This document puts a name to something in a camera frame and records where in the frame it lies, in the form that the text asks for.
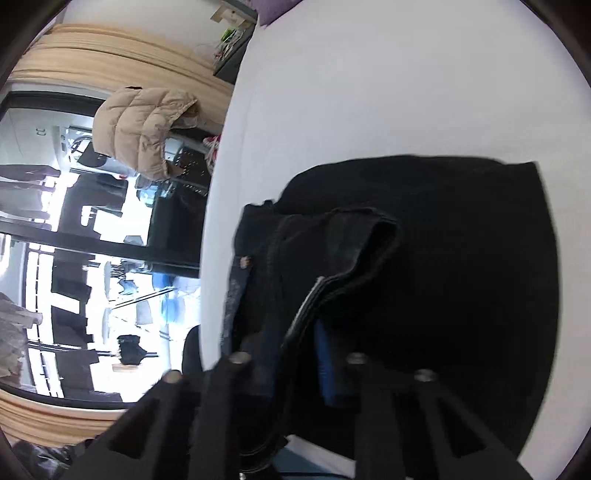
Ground black clothes rack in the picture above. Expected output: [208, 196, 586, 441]
[148, 136, 211, 265]

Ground black framed glass door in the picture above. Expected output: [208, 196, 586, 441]
[1, 91, 211, 409]

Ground purple pillow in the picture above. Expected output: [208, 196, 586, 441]
[250, 0, 301, 26]

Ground beige curtain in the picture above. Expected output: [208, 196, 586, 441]
[8, 23, 233, 125]

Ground beige puffer jacket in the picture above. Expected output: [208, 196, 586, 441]
[92, 87, 201, 181]

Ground dark grey nightstand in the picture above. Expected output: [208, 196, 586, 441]
[211, 0, 257, 85]

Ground black denim pants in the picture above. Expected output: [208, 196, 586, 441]
[222, 156, 560, 457]

